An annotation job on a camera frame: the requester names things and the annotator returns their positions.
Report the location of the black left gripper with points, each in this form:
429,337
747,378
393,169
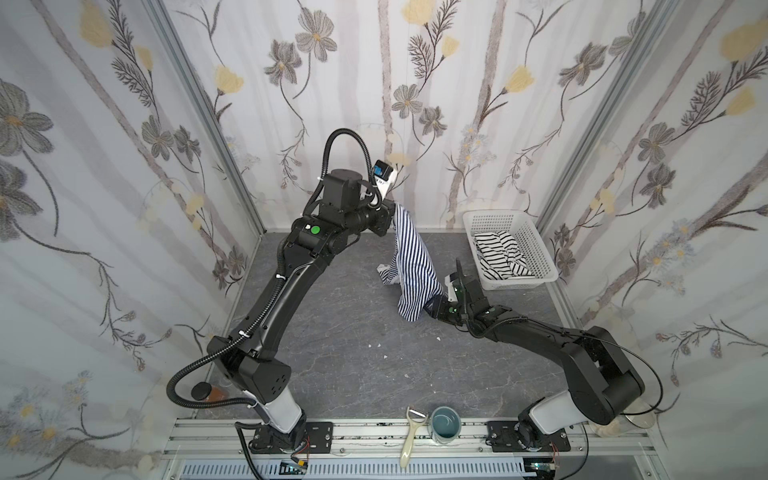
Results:
384,217

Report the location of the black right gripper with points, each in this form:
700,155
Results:
459,297

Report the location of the blue white striped tank top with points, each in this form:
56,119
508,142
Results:
411,268

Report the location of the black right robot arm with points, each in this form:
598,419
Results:
601,380

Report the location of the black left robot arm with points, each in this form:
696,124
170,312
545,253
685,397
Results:
344,205

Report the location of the black white striped tank top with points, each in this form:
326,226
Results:
500,256

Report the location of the white plastic laundry basket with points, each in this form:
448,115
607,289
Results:
520,225

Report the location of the teal ceramic cup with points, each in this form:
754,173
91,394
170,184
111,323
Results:
445,425

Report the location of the clear glass jar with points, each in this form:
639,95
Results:
624,424

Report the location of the amber spice jar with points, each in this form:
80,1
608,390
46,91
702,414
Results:
206,392

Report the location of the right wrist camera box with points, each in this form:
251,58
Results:
466,291

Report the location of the cream handled peeler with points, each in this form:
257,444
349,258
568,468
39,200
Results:
415,419

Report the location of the aluminium mounting rail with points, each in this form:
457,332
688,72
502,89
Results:
370,449

